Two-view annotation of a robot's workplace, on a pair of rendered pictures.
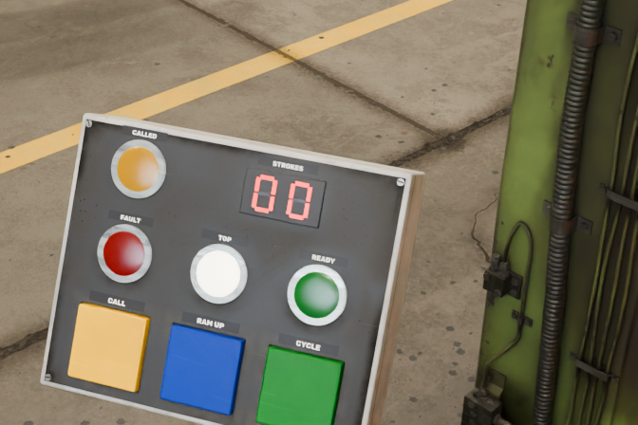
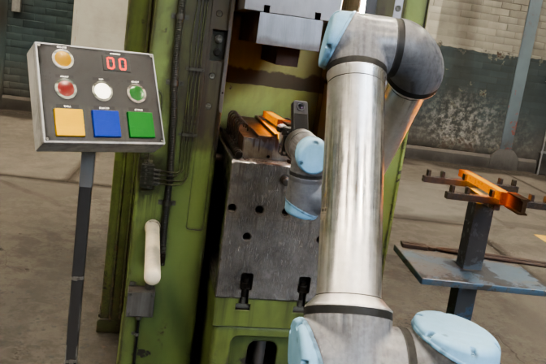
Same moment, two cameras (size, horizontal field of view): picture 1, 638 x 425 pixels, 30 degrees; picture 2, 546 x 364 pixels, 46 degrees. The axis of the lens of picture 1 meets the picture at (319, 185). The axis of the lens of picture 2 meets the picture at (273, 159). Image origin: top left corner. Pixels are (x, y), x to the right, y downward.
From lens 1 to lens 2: 1.41 m
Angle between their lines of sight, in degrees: 54
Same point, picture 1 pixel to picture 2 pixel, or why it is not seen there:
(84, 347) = (61, 123)
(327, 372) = (148, 115)
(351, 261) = (144, 81)
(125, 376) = (80, 130)
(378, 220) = (148, 68)
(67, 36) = not seen: outside the picture
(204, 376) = (109, 124)
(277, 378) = (133, 120)
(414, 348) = not seen: outside the picture
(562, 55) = (170, 27)
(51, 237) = not seen: outside the picture
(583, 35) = (181, 15)
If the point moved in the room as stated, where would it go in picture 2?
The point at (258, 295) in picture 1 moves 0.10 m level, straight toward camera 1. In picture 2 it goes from (118, 96) to (143, 102)
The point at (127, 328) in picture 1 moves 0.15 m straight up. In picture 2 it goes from (76, 113) to (80, 56)
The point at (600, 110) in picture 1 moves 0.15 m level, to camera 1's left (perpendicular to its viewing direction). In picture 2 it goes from (184, 42) to (148, 38)
